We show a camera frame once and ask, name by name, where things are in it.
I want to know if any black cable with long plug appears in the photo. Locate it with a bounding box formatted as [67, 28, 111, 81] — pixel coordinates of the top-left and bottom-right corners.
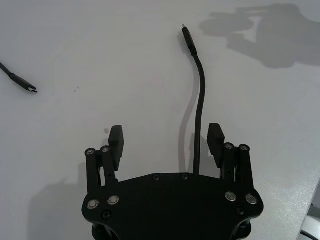
[181, 24, 207, 175]

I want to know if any black cable with flat plug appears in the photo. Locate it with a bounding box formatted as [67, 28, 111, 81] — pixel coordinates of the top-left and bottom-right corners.
[0, 61, 39, 95]

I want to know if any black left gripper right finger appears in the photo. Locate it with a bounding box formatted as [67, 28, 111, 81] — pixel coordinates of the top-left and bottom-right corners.
[207, 123, 256, 193]

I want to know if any white table cloth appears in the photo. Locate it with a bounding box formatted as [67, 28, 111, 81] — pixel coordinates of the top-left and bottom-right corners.
[0, 0, 320, 240]

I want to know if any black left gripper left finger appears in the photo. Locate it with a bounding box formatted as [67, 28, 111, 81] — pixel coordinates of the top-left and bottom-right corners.
[84, 125, 125, 195]

